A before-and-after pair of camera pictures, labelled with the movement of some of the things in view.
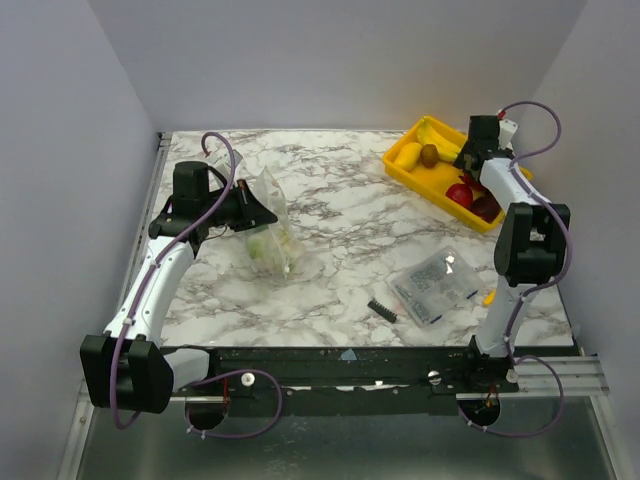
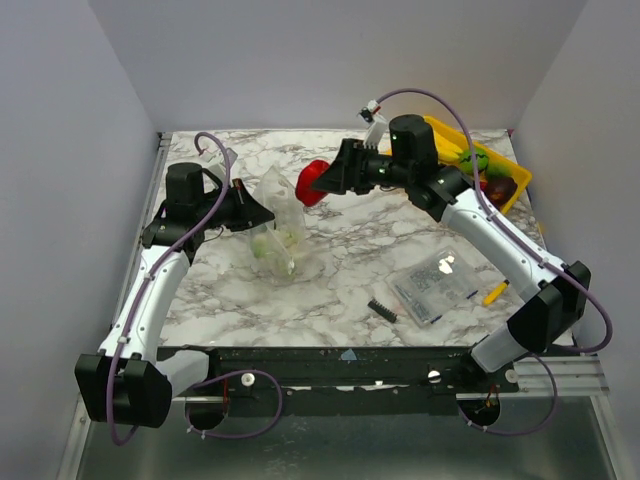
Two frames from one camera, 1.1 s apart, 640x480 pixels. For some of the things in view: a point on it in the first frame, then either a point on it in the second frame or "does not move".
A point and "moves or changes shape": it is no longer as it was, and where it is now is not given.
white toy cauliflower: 275,250 does not move
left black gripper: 253,212 does not move
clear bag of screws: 436,284 does not move
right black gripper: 470,160 → 354,165
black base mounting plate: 282,381 does not move
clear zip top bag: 272,246 moves or changes shape
